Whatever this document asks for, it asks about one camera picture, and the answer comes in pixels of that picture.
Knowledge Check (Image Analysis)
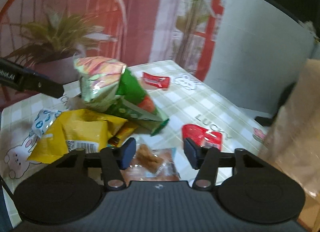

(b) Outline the orange dark snack packet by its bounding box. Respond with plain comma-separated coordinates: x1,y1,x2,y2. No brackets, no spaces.
108,121,138,147

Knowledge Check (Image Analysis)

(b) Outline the red snack packet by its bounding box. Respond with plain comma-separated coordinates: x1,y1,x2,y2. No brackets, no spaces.
142,72,170,89
182,124,222,150

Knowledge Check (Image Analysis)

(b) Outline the blue white snack packet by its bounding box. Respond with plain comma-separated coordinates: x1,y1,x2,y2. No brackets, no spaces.
29,109,62,138

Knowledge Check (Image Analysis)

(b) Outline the yellow snack bag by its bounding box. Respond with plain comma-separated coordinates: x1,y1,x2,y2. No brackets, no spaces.
28,109,127,164

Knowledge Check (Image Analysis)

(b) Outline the brown cardboard box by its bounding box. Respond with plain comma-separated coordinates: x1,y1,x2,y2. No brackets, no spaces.
259,60,319,231

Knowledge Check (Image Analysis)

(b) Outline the printed red backdrop cloth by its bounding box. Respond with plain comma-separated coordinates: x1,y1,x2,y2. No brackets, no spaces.
1,0,225,84

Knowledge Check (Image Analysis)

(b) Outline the green chip bag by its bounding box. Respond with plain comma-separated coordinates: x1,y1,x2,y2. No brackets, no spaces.
74,56,169,135

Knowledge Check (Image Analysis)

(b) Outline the checked bunny tablecloth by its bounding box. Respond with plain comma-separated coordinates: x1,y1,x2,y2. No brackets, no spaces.
1,61,266,190

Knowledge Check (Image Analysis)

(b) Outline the clear twisted pastry packet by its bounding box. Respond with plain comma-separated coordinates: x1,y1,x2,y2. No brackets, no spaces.
121,144,180,185

